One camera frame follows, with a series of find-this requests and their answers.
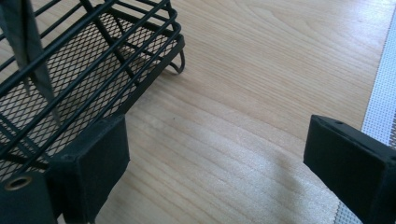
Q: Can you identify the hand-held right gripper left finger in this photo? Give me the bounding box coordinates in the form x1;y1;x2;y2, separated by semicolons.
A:
0;113;131;224

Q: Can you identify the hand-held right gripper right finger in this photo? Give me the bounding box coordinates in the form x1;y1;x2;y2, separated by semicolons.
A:
303;114;396;224

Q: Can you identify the black wire mesh basket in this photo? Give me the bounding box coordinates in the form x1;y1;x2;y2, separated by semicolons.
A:
0;0;186;183

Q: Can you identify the dark grey blade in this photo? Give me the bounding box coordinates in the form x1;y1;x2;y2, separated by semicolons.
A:
0;0;62;125

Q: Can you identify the white mesh mat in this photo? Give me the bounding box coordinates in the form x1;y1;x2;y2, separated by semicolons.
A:
332;6;396;224

